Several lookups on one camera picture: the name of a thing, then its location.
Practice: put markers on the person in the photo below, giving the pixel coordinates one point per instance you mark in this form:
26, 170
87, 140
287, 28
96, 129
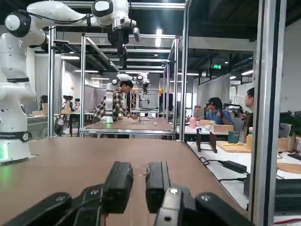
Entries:
117, 103
250, 101
219, 115

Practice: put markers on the yellow helmet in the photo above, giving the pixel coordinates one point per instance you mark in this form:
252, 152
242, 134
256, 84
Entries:
161, 90

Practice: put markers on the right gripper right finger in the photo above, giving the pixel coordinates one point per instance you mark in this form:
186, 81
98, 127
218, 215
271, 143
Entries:
157, 188

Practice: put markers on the wooden board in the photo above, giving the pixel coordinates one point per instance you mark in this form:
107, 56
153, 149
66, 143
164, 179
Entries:
232, 147

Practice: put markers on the white side table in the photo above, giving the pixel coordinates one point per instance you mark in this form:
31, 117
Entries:
231, 156

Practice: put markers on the black bookend stand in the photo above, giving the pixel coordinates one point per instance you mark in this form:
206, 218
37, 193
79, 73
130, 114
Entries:
212, 142

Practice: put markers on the aluminium camera mount post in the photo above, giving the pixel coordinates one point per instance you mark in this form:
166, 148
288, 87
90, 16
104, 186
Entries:
266, 94

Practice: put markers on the round cork mat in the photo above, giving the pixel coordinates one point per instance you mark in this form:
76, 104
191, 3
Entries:
289, 168

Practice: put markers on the green exit sign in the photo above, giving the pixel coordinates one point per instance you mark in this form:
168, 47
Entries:
217, 66

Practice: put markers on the aluminium frame post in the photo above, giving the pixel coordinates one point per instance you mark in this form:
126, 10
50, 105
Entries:
51, 94
83, 94
185, 70

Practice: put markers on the pink bottle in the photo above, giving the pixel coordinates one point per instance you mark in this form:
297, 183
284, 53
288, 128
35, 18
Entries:
192, 122

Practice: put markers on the teal box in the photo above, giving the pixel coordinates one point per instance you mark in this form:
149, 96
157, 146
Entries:
233, 137

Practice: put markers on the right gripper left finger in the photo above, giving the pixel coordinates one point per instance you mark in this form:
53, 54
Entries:
117, 188

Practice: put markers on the clear glass test tube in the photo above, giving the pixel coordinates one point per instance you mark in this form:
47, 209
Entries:
141, 171

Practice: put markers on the small black power adapter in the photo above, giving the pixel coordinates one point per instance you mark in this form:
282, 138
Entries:
232, 166

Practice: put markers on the wooden box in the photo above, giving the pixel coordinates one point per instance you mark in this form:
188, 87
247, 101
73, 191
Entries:
222, 129

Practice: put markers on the background brown table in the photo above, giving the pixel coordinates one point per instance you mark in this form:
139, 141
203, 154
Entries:
131, 126

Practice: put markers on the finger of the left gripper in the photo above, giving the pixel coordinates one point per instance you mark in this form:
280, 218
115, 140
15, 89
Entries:
123, 61

